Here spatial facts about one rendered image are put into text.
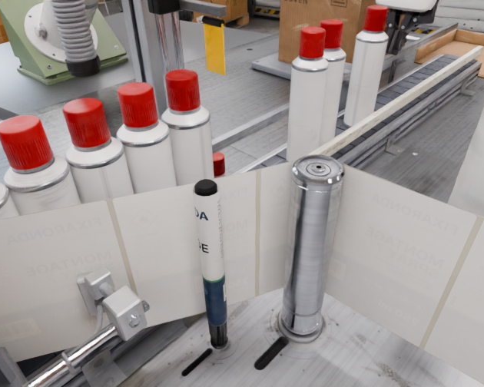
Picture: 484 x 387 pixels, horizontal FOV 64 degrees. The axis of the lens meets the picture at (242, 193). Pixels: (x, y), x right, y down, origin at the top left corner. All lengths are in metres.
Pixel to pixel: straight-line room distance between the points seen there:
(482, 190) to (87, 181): 0.37
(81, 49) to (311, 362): 0.38
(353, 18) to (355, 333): 0.79
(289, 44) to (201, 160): 0.78
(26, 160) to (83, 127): 0.05
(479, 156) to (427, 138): 0.45
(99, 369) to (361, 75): 0.58
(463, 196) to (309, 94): 0.24
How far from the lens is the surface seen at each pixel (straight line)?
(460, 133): 0.94
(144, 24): 0.54
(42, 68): 1.23
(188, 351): 0.40
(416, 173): 0.66
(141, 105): 0.38
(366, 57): 0.71
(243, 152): 0.77
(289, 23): 1.16
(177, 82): 0.40
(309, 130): 0.60
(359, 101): 0.74
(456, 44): 1.55
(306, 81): 0.56
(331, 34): 0.60
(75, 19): 0.45
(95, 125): 0.36
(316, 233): 0.30
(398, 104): 0.82
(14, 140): 0.35
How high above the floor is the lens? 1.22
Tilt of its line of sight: 37 degrees down
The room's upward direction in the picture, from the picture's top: 1 degrees counter-clockwise
